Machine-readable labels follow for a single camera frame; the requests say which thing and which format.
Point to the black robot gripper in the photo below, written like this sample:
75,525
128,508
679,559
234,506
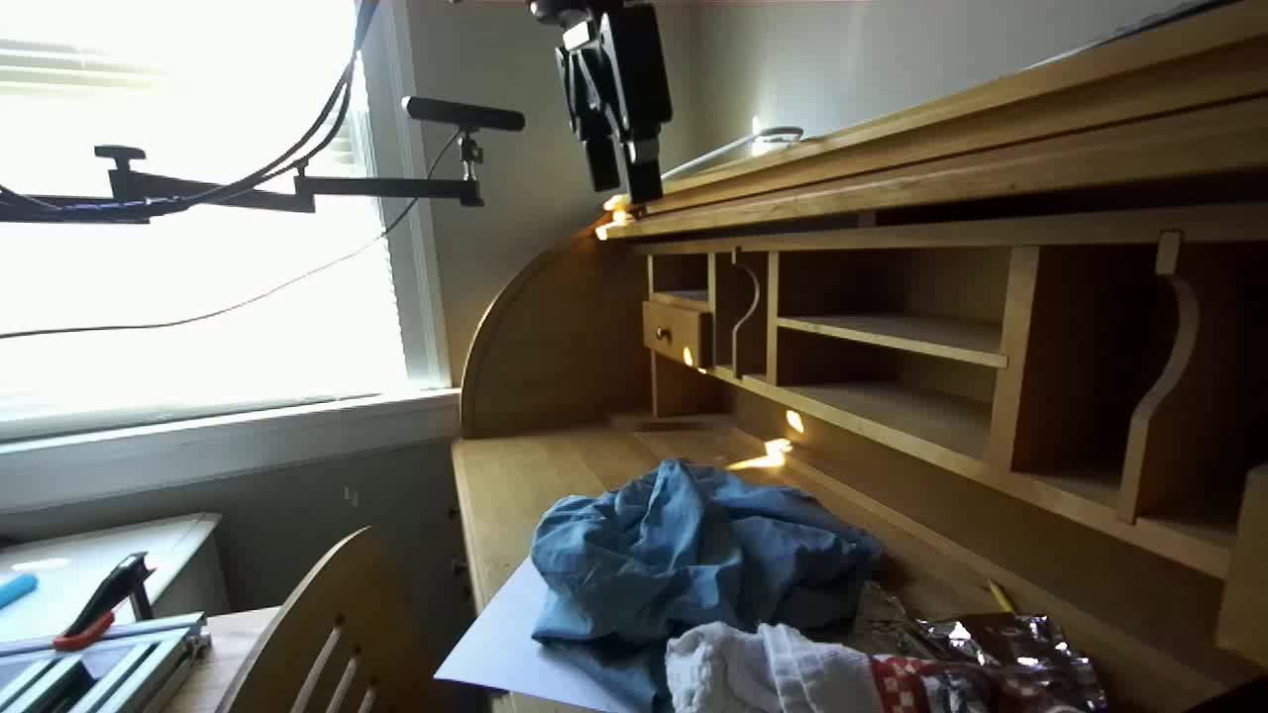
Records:
617,85

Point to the blue cloth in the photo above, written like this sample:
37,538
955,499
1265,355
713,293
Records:
679,549

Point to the white cloth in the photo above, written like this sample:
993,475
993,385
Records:
765,673

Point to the white plastic clothes hanger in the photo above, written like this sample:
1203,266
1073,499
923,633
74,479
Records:
740,149

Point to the small wooden desk drawer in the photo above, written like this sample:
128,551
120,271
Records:
679,334

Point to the wooden roll-top desk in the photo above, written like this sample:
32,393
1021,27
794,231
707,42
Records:
1015,334

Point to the white paper sheet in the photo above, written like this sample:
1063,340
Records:
499,654

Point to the wooden chair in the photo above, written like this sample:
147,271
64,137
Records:
342,644

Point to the red black pliers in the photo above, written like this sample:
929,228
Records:
126,584

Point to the black camera on boom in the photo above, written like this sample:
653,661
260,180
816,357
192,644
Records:
466,117

